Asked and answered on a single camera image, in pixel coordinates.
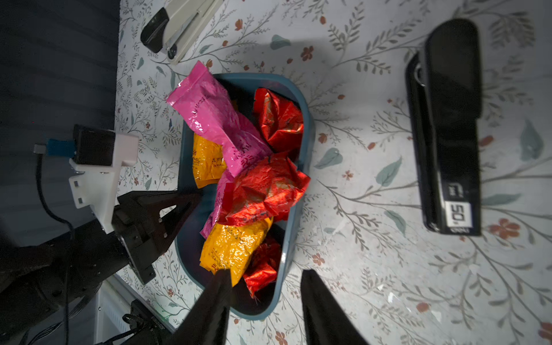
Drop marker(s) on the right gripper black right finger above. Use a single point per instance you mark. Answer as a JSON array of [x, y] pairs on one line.
[[325, 321]]

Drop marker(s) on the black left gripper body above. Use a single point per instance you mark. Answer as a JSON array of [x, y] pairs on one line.
[[147, 223]]

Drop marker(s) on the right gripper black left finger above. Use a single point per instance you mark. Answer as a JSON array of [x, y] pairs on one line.
[[207, 321]]

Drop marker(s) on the red tea bag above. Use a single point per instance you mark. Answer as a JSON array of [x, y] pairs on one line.
[[264, 266], [280, 121], [269, 189]]

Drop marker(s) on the yellow tea bag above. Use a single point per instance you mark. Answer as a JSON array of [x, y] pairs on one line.
[[231, 248], [208, 162]]

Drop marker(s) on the pink tea bag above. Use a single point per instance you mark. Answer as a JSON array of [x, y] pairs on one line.
[[206, 107], [225, 181]]

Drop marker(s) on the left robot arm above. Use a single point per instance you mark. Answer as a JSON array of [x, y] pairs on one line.
[[38, 281]]

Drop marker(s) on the white and black stapler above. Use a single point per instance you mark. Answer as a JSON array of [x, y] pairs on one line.
[[175, 27]]

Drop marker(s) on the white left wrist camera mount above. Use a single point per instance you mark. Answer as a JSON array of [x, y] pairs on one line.
[[100, 156]]

